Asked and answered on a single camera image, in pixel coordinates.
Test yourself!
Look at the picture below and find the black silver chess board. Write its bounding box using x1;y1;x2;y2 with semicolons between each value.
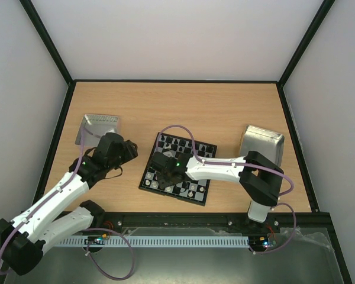
138;133;210;206

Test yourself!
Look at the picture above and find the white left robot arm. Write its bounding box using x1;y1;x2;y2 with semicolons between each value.
0;133;138;275

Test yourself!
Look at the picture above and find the light blue cable duct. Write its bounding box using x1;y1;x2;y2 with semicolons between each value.
56;235;249;248

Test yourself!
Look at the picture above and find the yellow metal tin box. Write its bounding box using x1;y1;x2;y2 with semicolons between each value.
240;125;285;166

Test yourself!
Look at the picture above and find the pink metal tin box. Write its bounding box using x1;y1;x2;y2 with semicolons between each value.
75;114;120;147

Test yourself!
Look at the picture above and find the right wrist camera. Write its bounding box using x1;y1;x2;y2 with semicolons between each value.
162;151;176;157

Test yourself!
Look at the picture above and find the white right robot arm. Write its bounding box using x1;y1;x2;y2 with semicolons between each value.
149;151;284;232

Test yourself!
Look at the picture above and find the black aluminium frame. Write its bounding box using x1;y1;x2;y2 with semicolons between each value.
21;1;351;283

